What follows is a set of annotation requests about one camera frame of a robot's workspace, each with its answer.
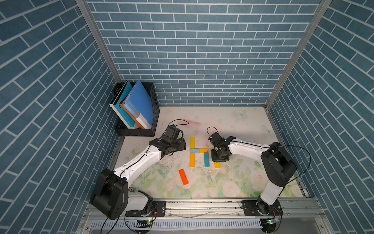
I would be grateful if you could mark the light blue short block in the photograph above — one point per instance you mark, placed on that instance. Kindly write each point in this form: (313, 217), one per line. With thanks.
(195, 151)

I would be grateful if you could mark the small yellow short block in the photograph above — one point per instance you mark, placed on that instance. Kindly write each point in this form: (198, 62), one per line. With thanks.
(203, 150)

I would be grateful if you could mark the floral table mat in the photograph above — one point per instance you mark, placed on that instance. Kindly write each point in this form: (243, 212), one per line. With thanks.
(240, 177)

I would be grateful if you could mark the teal book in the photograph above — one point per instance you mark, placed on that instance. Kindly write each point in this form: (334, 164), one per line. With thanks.
(120, 93)

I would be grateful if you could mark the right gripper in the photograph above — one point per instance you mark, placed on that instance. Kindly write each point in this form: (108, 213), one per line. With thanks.
(214, 159)

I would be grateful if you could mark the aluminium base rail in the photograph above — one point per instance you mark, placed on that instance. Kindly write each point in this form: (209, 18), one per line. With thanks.
(213, 216)

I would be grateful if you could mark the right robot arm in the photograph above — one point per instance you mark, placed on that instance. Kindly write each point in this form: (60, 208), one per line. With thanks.
(277, 162)

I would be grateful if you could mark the teal long block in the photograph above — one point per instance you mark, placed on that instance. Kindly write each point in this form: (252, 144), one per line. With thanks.
(206, 159)

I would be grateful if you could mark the blue book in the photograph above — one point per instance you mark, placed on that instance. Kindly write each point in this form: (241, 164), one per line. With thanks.
(139, 104)

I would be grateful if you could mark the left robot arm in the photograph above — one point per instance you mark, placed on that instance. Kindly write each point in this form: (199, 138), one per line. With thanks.
(111, 193)

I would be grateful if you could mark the orange-yellow long block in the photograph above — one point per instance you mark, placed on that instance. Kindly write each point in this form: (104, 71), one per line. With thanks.
(192, 159)

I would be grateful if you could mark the orange block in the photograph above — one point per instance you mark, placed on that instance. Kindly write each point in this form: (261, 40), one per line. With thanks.
(183, 177)

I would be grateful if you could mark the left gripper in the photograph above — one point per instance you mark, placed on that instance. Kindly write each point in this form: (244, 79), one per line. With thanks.
(182, 145)

